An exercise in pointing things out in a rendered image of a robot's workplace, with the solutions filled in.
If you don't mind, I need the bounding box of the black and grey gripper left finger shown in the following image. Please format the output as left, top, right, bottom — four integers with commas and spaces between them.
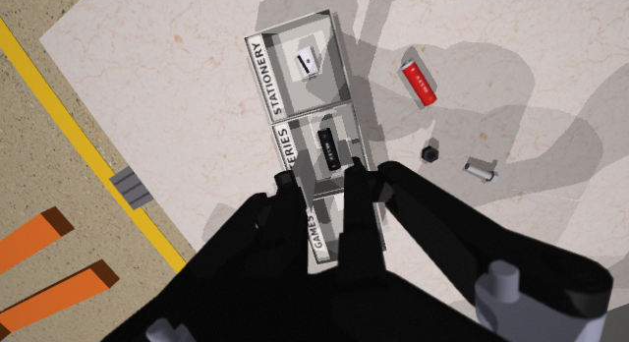
100, 149, 315, 342

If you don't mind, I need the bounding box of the red aa battery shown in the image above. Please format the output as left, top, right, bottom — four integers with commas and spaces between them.
400, 59, 437, 106

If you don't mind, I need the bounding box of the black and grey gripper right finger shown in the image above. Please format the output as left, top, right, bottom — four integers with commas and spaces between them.
330, 140, 613, 342

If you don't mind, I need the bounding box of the grey metal bolt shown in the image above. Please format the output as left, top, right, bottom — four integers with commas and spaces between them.
465, 163, 498, 183

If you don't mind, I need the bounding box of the black hex nut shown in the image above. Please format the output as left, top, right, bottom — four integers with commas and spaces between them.
422, 146, 439, 163

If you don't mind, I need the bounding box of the black aa battery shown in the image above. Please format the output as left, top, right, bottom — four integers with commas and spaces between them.
317, 128, 342, 173

